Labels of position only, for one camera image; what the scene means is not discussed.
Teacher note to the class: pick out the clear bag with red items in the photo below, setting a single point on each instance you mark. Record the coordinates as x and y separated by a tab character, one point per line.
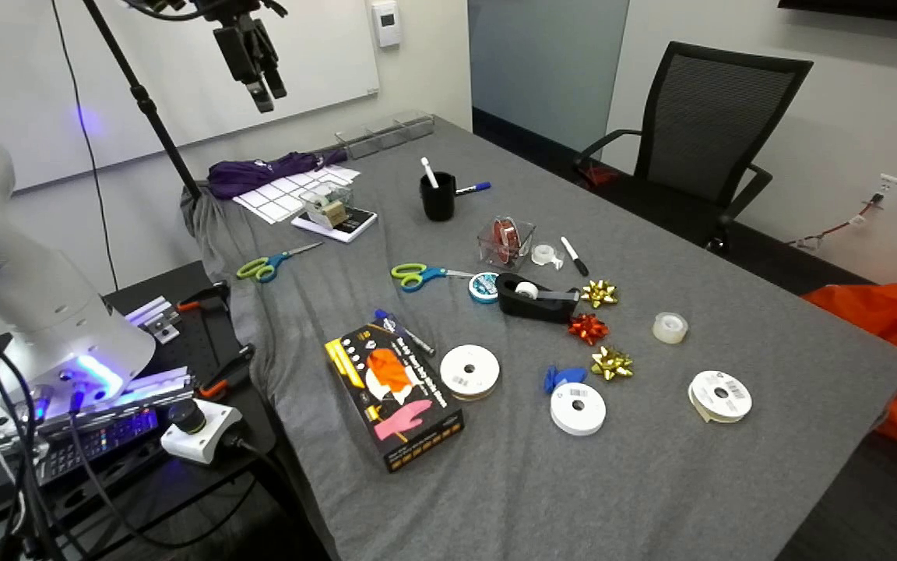
503	240

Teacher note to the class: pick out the black tape dispenser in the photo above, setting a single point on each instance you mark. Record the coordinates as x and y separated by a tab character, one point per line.
543	308

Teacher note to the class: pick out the clear tape roll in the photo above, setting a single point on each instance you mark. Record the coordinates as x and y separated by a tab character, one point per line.
671	328

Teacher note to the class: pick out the red gift bow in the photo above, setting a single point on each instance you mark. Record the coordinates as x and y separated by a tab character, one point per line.
587	328

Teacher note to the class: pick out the purple cloth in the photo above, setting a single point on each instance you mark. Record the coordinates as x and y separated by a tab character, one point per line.
251	176

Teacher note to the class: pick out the gold gift bow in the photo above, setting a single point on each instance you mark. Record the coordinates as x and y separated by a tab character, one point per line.
600	296
613	362

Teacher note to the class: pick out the black mesh office chair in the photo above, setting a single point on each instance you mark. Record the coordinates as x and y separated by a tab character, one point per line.
713	115

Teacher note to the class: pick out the black box with orange print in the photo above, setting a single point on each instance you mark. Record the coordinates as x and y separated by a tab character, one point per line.
398	400

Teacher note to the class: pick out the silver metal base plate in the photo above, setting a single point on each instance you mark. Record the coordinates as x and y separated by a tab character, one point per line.
115	411

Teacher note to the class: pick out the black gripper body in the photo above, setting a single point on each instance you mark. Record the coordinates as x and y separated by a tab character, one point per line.
245	50

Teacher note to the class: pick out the small clear round container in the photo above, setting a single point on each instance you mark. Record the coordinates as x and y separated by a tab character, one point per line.
545	256

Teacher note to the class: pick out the white wall outlet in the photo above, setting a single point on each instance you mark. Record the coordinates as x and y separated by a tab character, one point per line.
890	190

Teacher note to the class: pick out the black camera stand pole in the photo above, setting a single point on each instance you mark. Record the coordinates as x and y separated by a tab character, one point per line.
141	99

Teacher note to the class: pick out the black wall television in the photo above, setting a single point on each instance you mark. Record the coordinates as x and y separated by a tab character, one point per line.
865	8

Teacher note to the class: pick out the white ribbon spool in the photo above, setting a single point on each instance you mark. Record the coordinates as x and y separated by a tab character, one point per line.
721	398
468	372
577	411

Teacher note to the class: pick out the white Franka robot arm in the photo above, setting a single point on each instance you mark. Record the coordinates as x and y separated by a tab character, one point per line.
24	291

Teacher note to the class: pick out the blue tape roll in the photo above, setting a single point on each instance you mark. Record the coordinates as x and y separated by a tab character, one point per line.
485	289

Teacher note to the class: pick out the white box with black button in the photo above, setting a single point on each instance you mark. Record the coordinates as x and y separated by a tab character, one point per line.
199	433

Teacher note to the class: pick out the black marker with white cap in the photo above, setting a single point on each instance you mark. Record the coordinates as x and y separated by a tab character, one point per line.
573	256

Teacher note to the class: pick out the clear plastic stationery box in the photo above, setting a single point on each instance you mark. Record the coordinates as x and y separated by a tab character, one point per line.
338	220

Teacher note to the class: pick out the white wall thermostat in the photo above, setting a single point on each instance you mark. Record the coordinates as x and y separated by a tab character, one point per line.
388	23

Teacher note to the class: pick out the grey tablecloth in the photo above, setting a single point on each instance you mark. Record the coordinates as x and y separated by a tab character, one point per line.
573	477

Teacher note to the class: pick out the grey pen with blue cap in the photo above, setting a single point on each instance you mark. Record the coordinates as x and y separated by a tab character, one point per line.
475	190

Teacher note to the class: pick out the blue gift bow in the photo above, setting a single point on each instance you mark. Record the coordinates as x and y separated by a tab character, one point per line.
559	380

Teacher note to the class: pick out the black pen holder cup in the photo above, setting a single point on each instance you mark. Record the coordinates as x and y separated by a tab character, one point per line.
438	201

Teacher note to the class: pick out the black equipment cart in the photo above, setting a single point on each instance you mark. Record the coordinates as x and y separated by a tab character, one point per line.
189	510

